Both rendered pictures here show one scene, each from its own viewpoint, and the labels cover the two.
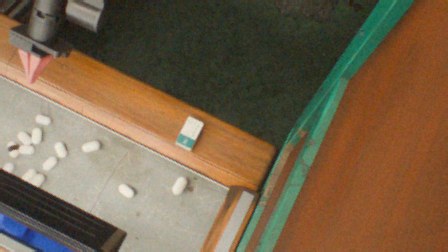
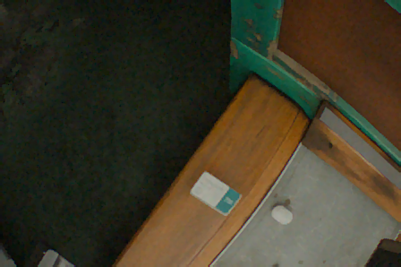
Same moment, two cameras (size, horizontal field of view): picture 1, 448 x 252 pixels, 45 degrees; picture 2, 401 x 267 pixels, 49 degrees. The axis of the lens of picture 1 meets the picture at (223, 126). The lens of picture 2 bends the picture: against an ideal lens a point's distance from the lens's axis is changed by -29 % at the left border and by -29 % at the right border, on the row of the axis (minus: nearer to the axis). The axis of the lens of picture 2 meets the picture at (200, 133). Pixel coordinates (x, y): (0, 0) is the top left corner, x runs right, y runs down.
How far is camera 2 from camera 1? 0.40 m
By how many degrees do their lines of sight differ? 16
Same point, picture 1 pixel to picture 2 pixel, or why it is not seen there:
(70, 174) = not seen: outside the picture
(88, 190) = not seen: outside the picture
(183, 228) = (328, 211)
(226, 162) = (265, 148)
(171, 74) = (80, 228)
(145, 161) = (239, 255)
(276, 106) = (126, 116)
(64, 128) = not seen: outside the picture
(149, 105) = (163, 242)
